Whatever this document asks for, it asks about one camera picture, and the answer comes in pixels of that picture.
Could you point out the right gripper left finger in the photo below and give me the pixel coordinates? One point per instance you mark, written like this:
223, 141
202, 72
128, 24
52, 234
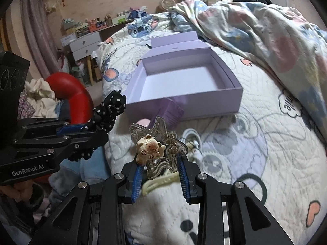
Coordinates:
73, 220

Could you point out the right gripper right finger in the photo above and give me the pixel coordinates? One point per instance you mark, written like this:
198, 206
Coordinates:
227, 210

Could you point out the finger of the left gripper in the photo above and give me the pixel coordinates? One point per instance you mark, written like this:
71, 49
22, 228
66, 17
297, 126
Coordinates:
49, 128
55, 149

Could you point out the black polka dot scrunchie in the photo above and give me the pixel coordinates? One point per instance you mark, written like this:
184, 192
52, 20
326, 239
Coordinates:
109, 112

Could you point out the cream claw hair clip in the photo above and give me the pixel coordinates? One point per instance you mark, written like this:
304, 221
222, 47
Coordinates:
166, 178

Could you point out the clear star hair clip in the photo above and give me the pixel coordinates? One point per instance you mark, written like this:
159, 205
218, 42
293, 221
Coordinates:
156, 148

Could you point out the small purple product box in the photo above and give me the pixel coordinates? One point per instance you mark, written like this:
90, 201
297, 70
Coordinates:
169, 111

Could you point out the lavender cardboard box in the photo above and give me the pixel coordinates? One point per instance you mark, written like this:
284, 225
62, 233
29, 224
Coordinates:
188, 71

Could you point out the clothes pile on chair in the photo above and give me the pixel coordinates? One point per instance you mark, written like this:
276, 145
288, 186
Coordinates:
37, 100

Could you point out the red chair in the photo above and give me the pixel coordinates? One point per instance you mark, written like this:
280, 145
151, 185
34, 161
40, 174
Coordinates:
67, 87

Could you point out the white quilted cartoon bedspread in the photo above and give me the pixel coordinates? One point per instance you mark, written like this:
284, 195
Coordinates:
271, 144

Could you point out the white drawer unit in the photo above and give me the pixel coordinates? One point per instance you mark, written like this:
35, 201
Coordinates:
85, 45

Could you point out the purple curtain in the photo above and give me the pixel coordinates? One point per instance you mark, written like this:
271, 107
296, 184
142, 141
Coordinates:
39, 37

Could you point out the floral comforter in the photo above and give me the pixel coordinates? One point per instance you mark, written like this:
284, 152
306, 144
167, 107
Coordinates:
274, 37

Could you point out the white desk fan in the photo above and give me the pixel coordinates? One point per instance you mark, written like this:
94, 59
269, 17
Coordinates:
165, 5

